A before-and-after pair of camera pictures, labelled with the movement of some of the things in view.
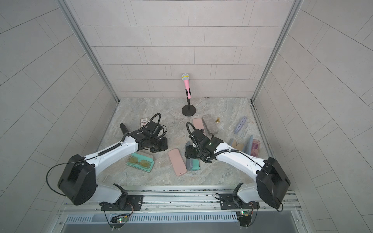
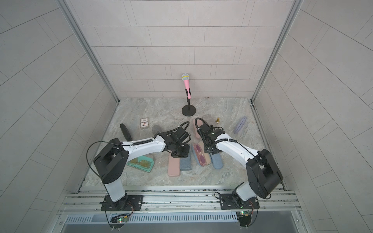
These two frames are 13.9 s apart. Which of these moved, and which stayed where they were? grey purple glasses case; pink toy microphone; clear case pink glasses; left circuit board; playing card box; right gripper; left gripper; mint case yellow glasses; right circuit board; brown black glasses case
Moved: clear case pink glasses; left gripper; right gripper
Stayed: grey purple glasses case; right circuit board; pink toy microphone; mint case yellow glasses; brown black glasses case; playing card box; left circuit board
